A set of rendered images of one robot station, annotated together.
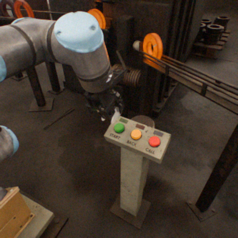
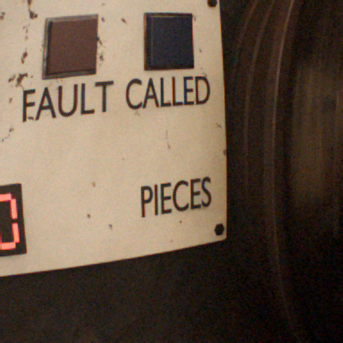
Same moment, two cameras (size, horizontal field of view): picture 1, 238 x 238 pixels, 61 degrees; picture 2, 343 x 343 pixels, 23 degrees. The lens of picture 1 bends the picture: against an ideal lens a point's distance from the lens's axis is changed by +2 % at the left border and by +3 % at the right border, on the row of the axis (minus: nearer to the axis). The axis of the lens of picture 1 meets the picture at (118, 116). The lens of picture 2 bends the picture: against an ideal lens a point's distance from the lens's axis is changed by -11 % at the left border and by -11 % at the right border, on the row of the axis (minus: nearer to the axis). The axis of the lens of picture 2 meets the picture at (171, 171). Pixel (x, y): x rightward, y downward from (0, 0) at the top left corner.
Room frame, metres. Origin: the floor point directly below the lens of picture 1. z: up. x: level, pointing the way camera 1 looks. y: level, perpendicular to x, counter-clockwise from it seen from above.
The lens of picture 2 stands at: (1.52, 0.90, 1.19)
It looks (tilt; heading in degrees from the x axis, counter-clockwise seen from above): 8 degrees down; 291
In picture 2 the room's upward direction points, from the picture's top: 1 degrees counter-clockwise
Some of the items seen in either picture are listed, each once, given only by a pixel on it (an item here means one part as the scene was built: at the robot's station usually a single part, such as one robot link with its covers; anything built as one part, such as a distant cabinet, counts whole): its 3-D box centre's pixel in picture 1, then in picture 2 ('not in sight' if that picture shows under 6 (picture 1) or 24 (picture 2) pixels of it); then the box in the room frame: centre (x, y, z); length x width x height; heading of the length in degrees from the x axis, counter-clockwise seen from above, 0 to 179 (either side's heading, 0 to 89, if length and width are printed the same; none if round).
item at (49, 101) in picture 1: (28, 70); not in sight; (1.52, 0.75, 0.36); 0.26 x 0.20 x 0.72; 96
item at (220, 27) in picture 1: (184, 26); not in sight; (3.13, -0.97, 0.22); 1.20 x 0.81 x 0.44; 59
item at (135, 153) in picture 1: (132, 177); not in sight; (0.54, -0.07, 0.31); 0.24 x 0.16 x 0.62; 61
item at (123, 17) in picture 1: (125, 36); not in sight; (1.41, -0.05, 0.68); 0.11 x 0.08 x 0.24; 151
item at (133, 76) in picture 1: (125, 99); not in sight; (1.23, -0.06, 0.27); 0.22 x 0.13 x 0.53; 61
